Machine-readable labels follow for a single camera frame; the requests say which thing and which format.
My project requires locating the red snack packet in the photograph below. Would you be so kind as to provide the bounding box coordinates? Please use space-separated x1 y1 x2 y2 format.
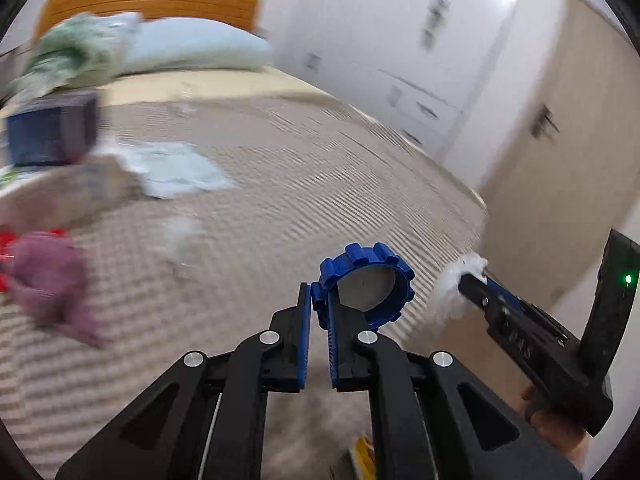
0 229 68 293

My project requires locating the white tissue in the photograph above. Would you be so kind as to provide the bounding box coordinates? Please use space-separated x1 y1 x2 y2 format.
432 254 490 321

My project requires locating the white wardrobe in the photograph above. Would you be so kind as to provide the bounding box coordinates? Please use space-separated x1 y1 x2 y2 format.
260 0 531 161

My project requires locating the cream mattress sheet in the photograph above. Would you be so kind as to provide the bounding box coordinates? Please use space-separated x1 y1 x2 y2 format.
100 65 488 211

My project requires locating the clear plastic bag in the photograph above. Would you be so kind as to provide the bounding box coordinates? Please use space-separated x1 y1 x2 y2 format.
122 141 235 200

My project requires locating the green floral blanket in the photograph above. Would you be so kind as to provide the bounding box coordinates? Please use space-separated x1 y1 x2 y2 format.
10 12 143 106

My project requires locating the person's right hand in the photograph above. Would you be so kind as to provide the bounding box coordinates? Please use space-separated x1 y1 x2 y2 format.
517 385 597 468

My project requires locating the yellow snack packet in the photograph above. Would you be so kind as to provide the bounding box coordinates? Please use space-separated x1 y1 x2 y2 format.
345 435 377 480

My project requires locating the purple cloth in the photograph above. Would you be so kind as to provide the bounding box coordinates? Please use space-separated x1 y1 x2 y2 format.
7 232 108 348

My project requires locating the light blue pillow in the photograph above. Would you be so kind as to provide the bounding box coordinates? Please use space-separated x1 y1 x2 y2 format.
120 19 273 77

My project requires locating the dark blue box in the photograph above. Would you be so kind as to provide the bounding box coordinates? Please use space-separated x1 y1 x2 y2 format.
5 91 99 168

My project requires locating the hanging wardrobe ornament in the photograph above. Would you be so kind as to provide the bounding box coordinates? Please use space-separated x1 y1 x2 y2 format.
422 0 451 51

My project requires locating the black door handle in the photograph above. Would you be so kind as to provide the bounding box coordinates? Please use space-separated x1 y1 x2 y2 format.
531 104 560 137

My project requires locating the light wooden door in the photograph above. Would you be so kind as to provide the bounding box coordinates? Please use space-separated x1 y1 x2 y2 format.
477 0 640 311

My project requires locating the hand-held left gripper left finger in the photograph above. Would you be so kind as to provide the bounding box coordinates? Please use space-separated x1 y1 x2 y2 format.
56 282 311 480

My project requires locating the brown checkered cloth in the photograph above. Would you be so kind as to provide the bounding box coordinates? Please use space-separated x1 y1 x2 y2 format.
0 95 488 480

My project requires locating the small clear plastic wrapper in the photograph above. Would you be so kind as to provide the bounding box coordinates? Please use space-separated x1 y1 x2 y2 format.
161 214 202 267

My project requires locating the blue ribbed plastic ring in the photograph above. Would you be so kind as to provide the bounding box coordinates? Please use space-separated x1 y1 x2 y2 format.
311 242 417 332

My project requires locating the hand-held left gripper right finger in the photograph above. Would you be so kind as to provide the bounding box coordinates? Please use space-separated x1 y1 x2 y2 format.
325 302 582 480

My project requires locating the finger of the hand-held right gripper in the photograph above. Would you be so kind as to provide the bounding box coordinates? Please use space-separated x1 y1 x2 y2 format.
458 272 581 376
485 280 582 359

